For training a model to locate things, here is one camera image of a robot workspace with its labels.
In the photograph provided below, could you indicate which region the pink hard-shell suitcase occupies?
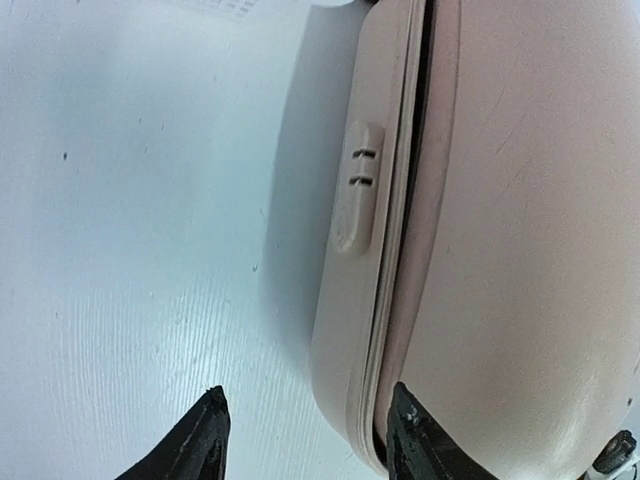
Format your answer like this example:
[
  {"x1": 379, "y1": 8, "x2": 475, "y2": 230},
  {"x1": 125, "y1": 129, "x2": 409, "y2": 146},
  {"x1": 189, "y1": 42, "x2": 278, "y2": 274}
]
[{"x1": 311, "y1": 1, "x2": 639, "y2": 479}]

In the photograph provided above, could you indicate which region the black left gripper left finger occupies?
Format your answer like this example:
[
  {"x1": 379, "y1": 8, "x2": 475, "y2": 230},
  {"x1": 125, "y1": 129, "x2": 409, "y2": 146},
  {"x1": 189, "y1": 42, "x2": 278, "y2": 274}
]
[{"x1": 118, "y1": 385, "x2": 231, "y2": 480}]

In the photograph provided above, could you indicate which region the white perforated plastic basket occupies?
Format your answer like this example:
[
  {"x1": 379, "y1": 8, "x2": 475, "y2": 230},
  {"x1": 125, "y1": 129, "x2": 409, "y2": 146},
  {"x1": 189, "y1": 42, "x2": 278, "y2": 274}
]
[{"x1": 190, "y1": 0, "x2": 259, "y2": 20}]

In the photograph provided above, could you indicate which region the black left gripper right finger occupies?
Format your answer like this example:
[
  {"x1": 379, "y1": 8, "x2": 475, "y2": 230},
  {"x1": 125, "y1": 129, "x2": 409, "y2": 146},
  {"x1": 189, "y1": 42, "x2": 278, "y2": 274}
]
[{"x1": 386, "y1": 382, "x2": 495, "y2": 480}]

